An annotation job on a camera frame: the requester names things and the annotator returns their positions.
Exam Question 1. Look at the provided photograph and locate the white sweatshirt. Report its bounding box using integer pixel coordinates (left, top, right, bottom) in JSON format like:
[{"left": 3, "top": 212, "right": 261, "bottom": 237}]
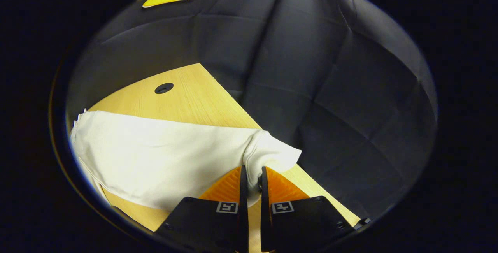
[{"left": 70, "top": 109, "right": 302, "bottom": 211}]

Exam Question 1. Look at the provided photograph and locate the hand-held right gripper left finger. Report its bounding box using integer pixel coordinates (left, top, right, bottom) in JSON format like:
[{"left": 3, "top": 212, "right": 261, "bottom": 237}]
[{"left": 154, "top": 165, "right": 249, "bottom": 253}]

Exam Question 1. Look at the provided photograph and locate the black backdrop cloth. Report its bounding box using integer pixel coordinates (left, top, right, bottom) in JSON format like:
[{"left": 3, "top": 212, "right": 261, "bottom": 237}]
[{"left": 66, "top": 0, "right": 438, "bottom": 220}]

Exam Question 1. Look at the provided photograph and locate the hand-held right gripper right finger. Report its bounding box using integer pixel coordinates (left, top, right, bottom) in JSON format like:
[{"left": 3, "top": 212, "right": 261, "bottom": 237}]
[{"left": 260, "top": 166, "right": 356, "bottom": 253}]

